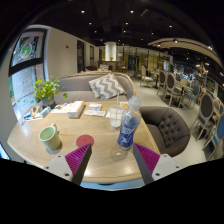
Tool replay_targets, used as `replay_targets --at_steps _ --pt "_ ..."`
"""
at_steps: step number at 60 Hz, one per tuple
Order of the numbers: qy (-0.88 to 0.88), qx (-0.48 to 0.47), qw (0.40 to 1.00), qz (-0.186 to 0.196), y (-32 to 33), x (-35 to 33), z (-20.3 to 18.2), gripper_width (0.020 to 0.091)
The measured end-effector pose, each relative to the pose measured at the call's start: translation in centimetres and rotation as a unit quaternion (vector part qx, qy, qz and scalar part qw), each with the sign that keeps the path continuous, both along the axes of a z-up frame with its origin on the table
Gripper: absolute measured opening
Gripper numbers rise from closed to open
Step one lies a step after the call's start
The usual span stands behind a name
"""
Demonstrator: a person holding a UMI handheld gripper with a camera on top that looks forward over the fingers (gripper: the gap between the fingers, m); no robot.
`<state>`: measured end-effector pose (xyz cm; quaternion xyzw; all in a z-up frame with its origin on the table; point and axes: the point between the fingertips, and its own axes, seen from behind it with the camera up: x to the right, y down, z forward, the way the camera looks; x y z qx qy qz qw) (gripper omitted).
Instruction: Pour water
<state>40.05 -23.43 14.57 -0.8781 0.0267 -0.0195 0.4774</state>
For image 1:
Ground grey curved sofa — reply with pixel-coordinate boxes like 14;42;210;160
53;71;138;105

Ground group of dining chairs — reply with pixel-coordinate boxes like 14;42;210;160
138;64;224;162

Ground dark framed wall poster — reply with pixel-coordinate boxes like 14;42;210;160
11;29;48;67

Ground clear plastic cup with straw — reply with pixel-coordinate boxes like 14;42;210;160
108;91;126;130

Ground small white blue packet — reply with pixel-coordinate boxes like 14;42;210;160
87;103;103;112

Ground flat round red coaster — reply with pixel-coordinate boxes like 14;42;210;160
75;134;95;149

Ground green potted plant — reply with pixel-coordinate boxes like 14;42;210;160
31;75;69;107

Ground group of ceiling spotlights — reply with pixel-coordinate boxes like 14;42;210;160
79;9;215;51

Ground pale green ceramic mug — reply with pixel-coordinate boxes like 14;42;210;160
38;123;63;153

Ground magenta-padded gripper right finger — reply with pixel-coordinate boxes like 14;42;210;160
132;142;183;186

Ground white tissue box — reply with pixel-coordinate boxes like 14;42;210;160
66;100;86;120

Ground dark grey tufted armchair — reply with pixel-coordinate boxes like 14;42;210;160
139;105;192;158

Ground white paper napkins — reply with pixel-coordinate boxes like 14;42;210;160
83;109;107;118

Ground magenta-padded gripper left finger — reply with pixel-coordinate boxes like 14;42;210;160
43;143;93;186

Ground grey white chevron cushion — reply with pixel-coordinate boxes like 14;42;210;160
88;73;127;101

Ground clear blue-labelled drink bottle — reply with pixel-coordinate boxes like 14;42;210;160
117;95;143;151

